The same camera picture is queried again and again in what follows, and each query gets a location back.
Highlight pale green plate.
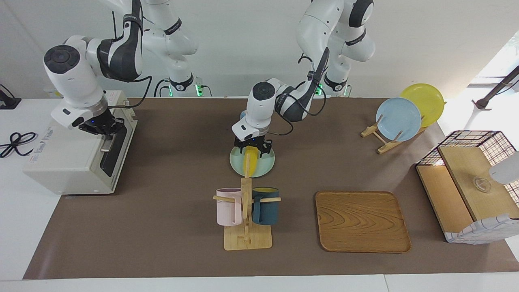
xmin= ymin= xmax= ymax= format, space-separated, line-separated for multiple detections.
xmin=229 ymin=144 xmax=276 ymax=178

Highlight looped black cable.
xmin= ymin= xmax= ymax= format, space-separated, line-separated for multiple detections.
xmin=0 ymin=132 xmax=38 ymax=159

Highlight wooden mug rack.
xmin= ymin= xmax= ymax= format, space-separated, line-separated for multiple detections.
xmin=213 ymin=153 xmax=281 ymax=251

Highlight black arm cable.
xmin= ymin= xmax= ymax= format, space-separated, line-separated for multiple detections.
xmin=268 ymin=49 xmax=330 ymax=136
xmin=106 ymin=75 xmax=153 ymax=109

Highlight blurred white object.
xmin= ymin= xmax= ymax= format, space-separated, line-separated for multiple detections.
xmin=489 ymin=151 xmax=519 ymax=185

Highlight black base cable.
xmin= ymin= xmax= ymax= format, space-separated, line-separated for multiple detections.
xmin=153 ymin=78 xmax=173 ymax=98

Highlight brown table mat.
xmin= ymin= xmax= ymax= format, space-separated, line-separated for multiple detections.
xmin=22 ymin=97 xmax=519 ymax=280

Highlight wire and wood shelf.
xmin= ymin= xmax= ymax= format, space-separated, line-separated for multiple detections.
xmin=415 ymin=130 xmax=519 ymax=245

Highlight black clamp mount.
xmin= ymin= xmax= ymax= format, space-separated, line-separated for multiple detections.
xmin=0 ymin=84 xmax=21 ymax=110

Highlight yellow corn cob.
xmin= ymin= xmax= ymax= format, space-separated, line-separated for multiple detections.
xmin=244 ymin=146 xmax=260 ymax=179

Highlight pink mug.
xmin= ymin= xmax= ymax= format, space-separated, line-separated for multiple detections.
xmin=216 ymin=187 xmax=243 ymax=227

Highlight white toaster oven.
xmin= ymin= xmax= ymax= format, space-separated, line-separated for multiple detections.
xmin=22 ymin=90 xmax=138 ymax=196

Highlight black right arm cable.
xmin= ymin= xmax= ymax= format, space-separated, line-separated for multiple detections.
xmin=106 ymin=75 xmax=153 ymax=109

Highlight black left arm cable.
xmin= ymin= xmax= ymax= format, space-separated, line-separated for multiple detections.
xmin=268 ymin=49 xmax=330 ymax=136

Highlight yellow plate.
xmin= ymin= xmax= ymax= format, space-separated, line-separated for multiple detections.
xmin=400 ymin=83 xmax=445 ymax=127

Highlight black stand pole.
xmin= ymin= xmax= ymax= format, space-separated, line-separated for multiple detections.
xmin=472 ymin=65 xmax=519 ymax=110

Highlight dark blue mug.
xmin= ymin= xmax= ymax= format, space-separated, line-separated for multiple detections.
xmin=251 ymin=187 xmax=280 ymax=226

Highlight wooden plate rack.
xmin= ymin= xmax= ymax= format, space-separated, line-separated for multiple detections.
xmin=360 ymin=114 xmax=426 ymax=155

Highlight small clear glass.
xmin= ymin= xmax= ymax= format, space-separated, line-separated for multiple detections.
xmin=472 ymin=177 xmax=492 ymax=193

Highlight wooden serving tray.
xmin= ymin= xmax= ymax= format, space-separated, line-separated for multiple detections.
xmin=315 ymin=191 xmax=412 ymax=253

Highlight light blue plate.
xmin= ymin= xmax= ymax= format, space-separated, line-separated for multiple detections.
xmin=376 ymin=97 xmax=422 ymax=142

